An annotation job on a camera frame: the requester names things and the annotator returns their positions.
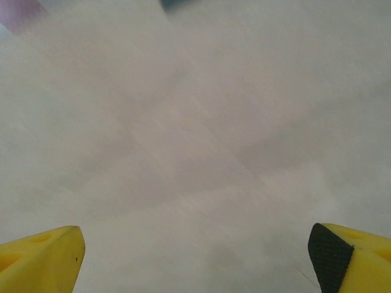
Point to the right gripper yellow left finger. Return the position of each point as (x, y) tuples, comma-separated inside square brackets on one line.
[(39, 262)]

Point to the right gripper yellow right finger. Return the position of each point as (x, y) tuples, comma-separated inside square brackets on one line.
[(351, 262)]

